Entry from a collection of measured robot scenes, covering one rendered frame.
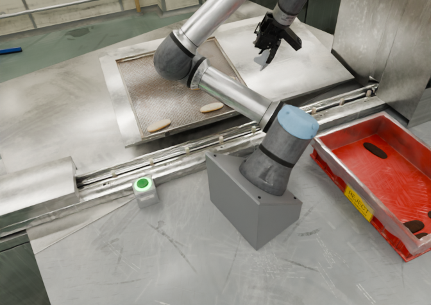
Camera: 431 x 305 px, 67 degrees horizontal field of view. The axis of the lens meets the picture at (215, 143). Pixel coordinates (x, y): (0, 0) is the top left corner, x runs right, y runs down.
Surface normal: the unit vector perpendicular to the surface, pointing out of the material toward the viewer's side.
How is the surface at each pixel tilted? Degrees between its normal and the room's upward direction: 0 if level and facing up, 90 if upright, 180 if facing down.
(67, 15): 90
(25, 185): 0
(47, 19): 90
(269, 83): 10
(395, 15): 90
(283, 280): 0
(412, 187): 0
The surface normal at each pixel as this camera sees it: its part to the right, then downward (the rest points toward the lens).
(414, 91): -0.93, 0.29
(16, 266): 0.37, 0.62
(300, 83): 0.00, -0.61
